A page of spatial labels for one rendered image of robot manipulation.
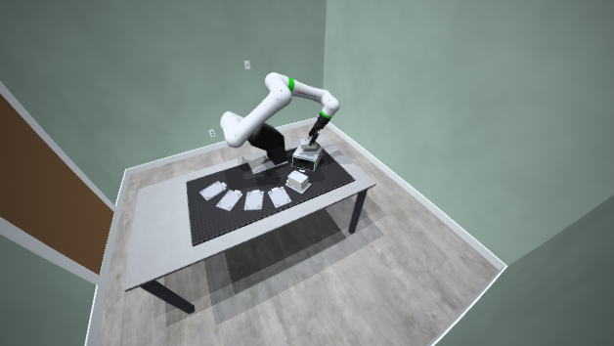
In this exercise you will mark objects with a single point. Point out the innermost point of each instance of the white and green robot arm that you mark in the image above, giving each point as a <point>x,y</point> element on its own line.
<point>280,96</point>

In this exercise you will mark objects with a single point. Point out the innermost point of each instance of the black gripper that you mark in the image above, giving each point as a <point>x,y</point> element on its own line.
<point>312,133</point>

